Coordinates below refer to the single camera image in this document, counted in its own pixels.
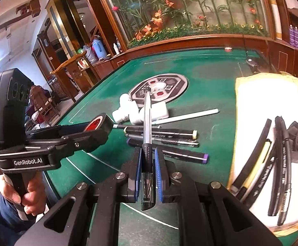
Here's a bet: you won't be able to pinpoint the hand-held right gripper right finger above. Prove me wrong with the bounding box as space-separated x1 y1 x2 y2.
154 147 283 246

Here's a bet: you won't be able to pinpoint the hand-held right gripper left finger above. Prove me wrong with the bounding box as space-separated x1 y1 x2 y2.
14 147 143 246

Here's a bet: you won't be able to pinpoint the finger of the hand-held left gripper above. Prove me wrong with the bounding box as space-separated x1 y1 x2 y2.
26 122 88 142
48 119 113 160

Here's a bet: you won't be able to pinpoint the black tape roll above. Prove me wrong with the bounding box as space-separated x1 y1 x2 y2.
84 113 109 133

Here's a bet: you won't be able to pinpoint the clear ballpoint pen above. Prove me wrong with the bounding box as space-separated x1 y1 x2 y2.
140 87 157 211

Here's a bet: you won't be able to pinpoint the white tray yellow rim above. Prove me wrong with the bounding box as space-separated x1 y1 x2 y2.
227 72 298 238

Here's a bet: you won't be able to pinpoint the person's left forearm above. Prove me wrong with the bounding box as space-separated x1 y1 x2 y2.
0 198 40 246

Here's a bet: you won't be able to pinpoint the person's left hand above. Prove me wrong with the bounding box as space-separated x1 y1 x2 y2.
0 174 48 215

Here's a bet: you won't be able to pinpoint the black marker purple ends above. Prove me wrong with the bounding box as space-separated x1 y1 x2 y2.
126 138 209 165

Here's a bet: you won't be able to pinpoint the black pen white lettering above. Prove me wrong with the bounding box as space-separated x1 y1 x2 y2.
277 118 293 226
125 133 200 148
267 116 287 217

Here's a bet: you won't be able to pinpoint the thin black pen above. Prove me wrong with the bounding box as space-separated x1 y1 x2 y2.
113 123 162 130

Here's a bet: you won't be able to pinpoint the black marker cream cap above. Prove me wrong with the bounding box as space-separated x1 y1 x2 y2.
125 126 198 140

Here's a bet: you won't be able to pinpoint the carved wooden chair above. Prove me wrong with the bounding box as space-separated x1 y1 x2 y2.
50 51 101 101

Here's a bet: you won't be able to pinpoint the white rectangular box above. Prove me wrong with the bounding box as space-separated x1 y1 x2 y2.
150 102 170 120

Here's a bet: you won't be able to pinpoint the pale green thermos jug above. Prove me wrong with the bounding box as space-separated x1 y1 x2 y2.
83 45 98 63

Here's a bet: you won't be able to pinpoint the round table control panel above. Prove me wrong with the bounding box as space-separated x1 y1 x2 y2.
128 73 189 108

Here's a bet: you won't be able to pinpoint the blue thermos jug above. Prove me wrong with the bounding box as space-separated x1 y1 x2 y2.
92 39 106 59

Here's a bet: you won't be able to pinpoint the gold framed display cabinet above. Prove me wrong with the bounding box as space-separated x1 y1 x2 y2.
45 0 88 57

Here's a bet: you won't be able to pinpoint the long black strip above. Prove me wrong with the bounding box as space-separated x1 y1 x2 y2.
230 118 272 194

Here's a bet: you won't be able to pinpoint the yellow and black pen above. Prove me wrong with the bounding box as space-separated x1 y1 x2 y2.
241 140 272 193

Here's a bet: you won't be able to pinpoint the black tabletop device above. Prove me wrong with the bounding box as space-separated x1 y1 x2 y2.
245 58 275 74

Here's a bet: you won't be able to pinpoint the wooden low cabinet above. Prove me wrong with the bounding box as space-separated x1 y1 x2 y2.
93 34 298 88

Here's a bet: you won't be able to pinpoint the white column gold bands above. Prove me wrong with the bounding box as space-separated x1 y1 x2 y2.
262 0 283 40

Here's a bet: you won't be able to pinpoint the artificial flower wall display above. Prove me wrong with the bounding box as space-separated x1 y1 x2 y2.
98 0 272 48

